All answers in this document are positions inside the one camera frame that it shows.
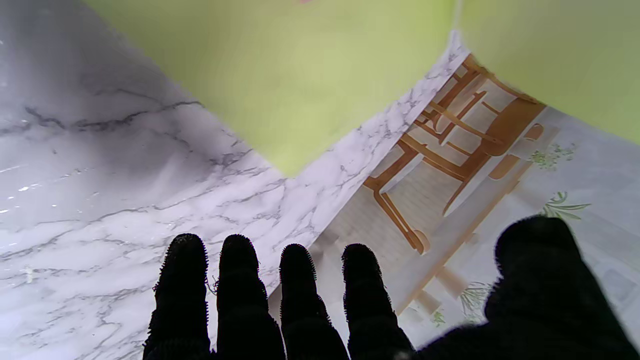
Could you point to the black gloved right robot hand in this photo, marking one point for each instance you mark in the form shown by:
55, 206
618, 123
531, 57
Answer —
300, 310

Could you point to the yellow-green translucent file folder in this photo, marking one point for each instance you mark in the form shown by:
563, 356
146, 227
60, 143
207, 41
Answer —
300, 75

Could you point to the printed room scene backdrop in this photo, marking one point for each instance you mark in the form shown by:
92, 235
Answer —
475, 200

